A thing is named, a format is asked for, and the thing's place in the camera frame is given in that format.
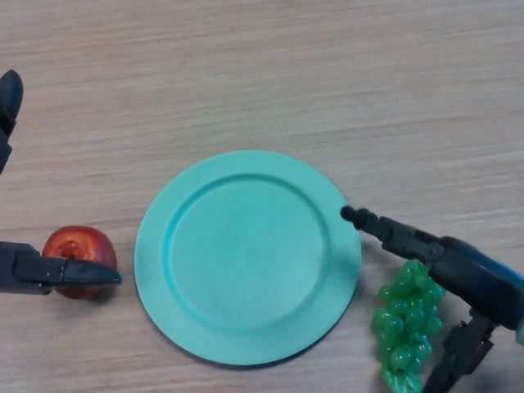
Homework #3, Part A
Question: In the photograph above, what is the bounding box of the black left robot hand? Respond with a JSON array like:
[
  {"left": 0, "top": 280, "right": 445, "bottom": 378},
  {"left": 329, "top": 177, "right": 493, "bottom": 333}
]
[{"left": 0, "top": 69, "right": 124, "bottom": 296}]

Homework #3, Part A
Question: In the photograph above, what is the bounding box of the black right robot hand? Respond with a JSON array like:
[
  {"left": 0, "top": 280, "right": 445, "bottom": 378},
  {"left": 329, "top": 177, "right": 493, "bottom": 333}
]
[{"left": 341, "top": 206, "right": 524, "bottom": 393}]

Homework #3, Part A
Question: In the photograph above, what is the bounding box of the green grapes bunch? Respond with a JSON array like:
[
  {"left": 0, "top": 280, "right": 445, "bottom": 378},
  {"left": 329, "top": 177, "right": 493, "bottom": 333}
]
[{"left": 372, "top": 260, "right": 446, "bottom": 393}]

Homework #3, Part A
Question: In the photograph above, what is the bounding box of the green round plate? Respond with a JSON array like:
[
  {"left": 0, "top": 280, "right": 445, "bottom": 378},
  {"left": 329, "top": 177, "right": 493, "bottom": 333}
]
[{"left": 133, "top": 149, "right": 363, "bottom": 368}]

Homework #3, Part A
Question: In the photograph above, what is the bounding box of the red apple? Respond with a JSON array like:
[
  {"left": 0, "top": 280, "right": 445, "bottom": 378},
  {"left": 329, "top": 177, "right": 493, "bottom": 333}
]
[{"left": 42, "top": 225, "right": 117, "bottom": 300}]

